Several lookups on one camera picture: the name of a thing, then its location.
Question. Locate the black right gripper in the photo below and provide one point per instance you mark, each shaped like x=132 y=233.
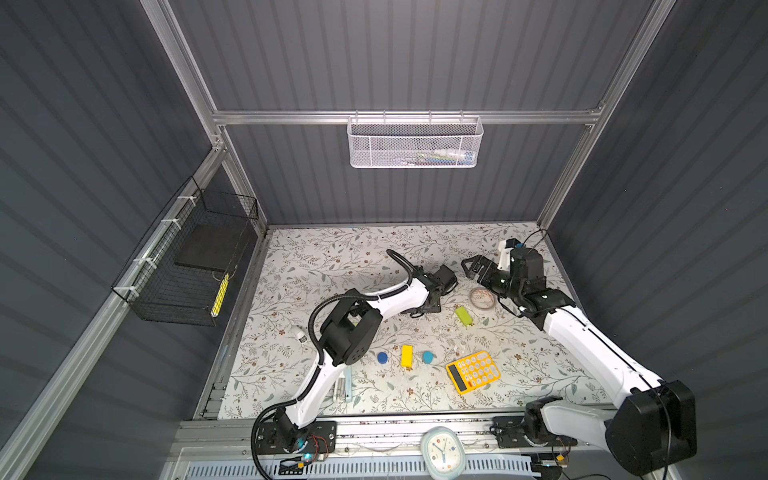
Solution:
x=481 y=261

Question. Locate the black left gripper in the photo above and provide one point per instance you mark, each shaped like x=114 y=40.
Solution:
x=437 y=308

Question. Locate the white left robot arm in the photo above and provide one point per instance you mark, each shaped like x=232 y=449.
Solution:
x=343 y=328

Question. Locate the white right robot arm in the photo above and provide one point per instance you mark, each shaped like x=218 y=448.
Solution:
x=654 y=424

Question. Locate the long green block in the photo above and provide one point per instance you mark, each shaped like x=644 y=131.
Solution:
x=464 y=316

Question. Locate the long yellow block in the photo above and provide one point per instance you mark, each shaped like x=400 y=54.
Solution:
x=407 y=356

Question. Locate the clear tape roll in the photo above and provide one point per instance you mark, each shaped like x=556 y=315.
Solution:
x=482 y=299

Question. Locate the yellow calculator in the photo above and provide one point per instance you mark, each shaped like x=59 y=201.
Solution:
x=473 y=372

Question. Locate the white stapler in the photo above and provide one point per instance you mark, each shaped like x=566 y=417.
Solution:
x=343 y=390

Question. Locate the white analog clock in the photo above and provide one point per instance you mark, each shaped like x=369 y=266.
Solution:
x=443 y=453

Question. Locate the yellow green marker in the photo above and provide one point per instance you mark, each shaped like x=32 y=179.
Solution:
x=220 y=296

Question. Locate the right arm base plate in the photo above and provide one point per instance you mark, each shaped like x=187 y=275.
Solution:
x=517 y=432

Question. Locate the white wire basket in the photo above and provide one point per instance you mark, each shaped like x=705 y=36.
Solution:
x=421 y=142

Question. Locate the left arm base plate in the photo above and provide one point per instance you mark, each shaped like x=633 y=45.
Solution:
x=272 y=439

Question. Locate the black wire basket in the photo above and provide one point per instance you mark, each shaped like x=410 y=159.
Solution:
x=205 y=234

